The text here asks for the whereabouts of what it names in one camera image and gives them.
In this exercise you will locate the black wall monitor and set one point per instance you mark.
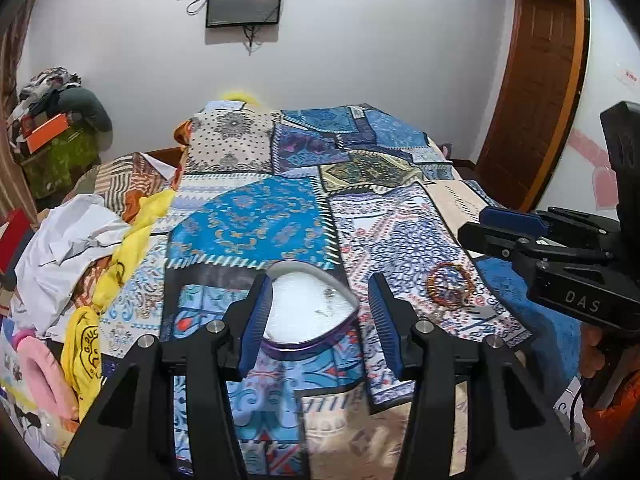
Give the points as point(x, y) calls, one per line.
point(245, 2)

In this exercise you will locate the dark grey bag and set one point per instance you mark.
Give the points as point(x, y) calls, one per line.
point(90, 107)

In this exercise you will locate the yellow cloth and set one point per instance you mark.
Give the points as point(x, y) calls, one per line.
point(135, 240)

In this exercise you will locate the green patterned cloth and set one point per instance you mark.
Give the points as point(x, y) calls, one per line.
point(62, 160)

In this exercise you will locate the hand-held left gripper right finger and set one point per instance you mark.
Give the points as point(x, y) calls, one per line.
point(385, 320)

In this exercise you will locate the patchwork patterned blanket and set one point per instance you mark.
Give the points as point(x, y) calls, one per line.
point(260, 220)

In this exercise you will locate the pile of clothes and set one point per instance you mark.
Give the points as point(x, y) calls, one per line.
point(45, 92)

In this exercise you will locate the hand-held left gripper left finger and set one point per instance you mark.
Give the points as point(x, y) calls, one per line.
point(255, 320)

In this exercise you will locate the brown wooden door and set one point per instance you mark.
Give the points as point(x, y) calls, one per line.
point(540, 90)

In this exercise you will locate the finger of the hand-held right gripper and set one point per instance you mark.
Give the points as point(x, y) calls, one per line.
point(495, 242)
point(505, 220)

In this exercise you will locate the person's right hand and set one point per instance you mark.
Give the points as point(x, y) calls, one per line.
point(592, 347)

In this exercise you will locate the orange box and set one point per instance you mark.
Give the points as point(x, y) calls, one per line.
point(47, 132)

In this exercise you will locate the yellow fluffy item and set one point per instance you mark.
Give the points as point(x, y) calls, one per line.
point(240, 97)

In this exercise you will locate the striped brown curtain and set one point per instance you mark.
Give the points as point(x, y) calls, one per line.
point(12, 110)

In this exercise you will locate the heart-shaped purple jewelry box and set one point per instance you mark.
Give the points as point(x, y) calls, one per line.
point(305, 305)

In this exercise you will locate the pink plush item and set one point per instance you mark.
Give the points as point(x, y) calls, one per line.
point(42, 375)

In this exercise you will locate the white cloth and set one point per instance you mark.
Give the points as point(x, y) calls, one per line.
point(65, 250)

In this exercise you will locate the beige patterned pillow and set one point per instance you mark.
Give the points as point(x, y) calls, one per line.
point(230, 135)

